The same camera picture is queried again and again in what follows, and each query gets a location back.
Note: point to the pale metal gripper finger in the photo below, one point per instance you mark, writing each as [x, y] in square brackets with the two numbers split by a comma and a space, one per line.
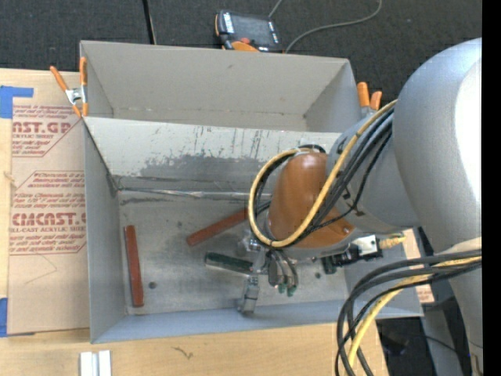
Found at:
[249, 297]
[249, 246]

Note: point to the dark green flat block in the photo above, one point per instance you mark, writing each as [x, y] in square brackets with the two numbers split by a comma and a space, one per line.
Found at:
[227, 261]

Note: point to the red-brown flat block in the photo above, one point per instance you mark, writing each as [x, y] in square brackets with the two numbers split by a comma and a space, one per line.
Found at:
[217, 228]
[134, 266]

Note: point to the grey metal bin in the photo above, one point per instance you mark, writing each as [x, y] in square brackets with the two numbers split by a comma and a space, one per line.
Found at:
[188, 92]

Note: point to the brown cardboard board, red print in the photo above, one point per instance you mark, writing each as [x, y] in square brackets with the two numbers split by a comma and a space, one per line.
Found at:
[47, 280]

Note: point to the black cylinder on white bracket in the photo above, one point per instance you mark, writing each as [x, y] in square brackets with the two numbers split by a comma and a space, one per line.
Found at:
[344, 259]

